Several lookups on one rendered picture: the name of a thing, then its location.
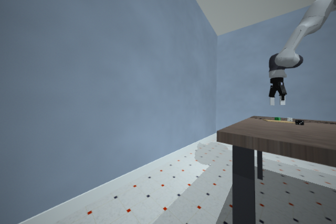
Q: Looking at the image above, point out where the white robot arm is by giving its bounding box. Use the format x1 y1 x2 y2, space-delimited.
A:
269 0 336 78

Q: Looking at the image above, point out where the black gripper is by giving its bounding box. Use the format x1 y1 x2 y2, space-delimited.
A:
269 77 287 105

